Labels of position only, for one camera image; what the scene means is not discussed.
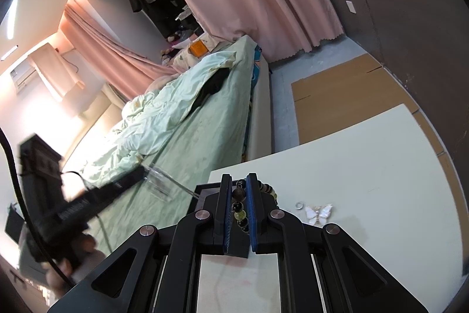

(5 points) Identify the dark stone bead bracelet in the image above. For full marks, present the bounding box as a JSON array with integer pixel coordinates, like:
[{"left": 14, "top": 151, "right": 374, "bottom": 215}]
[{"left": 231, "top": 179, "right": 281, "bottom": 234}]

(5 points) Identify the white butterfly brooch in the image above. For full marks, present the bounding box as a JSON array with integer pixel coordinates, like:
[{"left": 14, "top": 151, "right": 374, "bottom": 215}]
[{"left": 305, "top": 203, "right": 333, "bottom": 227}]

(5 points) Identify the black jewelry box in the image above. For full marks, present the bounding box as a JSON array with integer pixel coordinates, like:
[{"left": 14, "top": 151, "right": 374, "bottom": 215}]
[{"left": 187, "top": 183, "right": 220, "bottom": 214}]

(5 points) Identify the person's left hand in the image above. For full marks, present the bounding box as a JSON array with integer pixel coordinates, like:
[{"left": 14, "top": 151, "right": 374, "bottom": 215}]
[{"left": 43, "top": 234, "right": 106, "bottom": 299}]

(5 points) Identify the green bed sheet bed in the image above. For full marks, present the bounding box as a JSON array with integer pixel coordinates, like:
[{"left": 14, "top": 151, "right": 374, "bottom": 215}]
[{"left": 62, "top": 35, "right": 274, "bottom": 255}]

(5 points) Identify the pale green duvet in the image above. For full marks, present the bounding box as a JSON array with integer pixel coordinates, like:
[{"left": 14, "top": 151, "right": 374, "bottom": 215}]
[{"left": 80, "top": 51, "right": 236, "bottom": 187}]

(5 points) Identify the black garment on bed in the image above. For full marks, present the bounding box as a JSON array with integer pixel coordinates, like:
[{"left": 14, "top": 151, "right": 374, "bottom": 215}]
[{"left": 189, "top": 67, "right": 230, "bottom": 114}]

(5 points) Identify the flattened cardboard sheet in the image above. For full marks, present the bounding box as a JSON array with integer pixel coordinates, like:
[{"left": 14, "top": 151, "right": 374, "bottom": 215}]
[{"left": 291, "top": 53, "right": 463, "bottom": 211}]

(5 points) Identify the orange box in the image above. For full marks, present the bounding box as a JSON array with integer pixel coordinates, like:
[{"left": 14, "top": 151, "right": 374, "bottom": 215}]
[{"left": 188, "top": 40, "right": 209, "bottom": 58}]

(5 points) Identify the black cable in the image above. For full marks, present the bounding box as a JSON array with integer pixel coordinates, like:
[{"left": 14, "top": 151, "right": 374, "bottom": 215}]
[{"left": 0, "top": 127, "right": 77, "bottom": 290}]

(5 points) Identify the white wall socket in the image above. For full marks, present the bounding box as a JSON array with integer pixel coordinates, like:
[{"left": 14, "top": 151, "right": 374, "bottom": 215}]
[{"left": 346, "top": 1, "right": 357, "bottom": 14}]

